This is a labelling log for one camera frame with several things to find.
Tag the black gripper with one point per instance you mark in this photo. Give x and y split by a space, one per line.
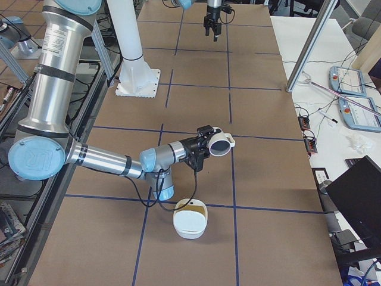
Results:
212 13
190 145

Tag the white ceramic mug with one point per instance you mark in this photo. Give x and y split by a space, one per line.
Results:
220 143

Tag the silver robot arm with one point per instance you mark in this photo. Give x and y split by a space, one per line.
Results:
43 144
202 13

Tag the white plastic bin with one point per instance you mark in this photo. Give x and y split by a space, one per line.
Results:
190 222

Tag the silver reacher grabber stick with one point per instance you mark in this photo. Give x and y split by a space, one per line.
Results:
307 80

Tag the far blue teach pendant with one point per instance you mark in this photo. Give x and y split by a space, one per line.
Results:
347 81

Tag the blue teach pendant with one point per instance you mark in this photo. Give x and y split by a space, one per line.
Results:
357 118
347 81

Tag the near blue teach pendant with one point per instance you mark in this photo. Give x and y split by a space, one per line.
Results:
357 118

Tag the black monitor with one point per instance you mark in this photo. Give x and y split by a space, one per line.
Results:
356 194

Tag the white camera pedestal column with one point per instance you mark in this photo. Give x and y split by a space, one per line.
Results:
136 78

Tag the aluminium frame post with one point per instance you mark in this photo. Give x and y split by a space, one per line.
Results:
318 26

